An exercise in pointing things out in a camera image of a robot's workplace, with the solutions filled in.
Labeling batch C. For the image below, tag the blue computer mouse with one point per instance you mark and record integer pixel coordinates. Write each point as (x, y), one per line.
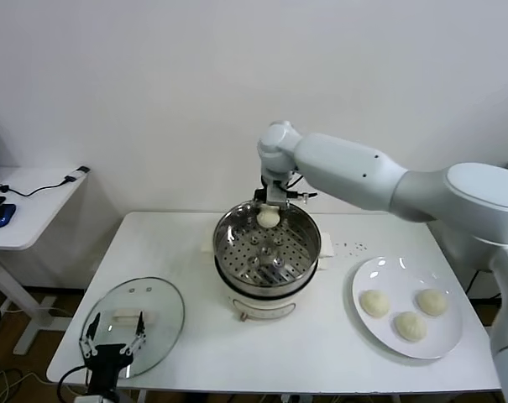
(1, 216)

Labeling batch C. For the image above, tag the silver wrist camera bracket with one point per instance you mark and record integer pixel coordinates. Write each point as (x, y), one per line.
(276, 193)

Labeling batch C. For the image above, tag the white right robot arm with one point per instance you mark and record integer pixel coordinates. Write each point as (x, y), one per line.
(341, 163)

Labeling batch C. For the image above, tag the white oval plate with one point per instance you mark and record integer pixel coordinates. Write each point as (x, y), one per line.
(404, 277)

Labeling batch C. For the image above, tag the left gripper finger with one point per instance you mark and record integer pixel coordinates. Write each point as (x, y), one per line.
(141, 325)
(95, 321)

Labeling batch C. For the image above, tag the steel steamer basket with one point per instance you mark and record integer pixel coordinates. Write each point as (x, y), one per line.
(237, 235)

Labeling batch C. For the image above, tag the glass pot lid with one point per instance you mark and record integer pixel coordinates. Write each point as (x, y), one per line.
(169, 302)

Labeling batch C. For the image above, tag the white steamed baozi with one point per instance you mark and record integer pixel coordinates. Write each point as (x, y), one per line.
(374, 303)
(410, 326)
(267, 218)
(432, 302)

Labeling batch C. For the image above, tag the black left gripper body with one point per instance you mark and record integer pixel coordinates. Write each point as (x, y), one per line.
(104, 365)

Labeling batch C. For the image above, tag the white side table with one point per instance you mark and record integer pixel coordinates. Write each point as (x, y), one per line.
(27, 210)

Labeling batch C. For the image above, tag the white electric cooker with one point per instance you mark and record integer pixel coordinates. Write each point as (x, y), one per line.
(262, 308)

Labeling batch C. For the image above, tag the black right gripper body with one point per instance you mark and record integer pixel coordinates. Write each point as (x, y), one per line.
(260, 195)

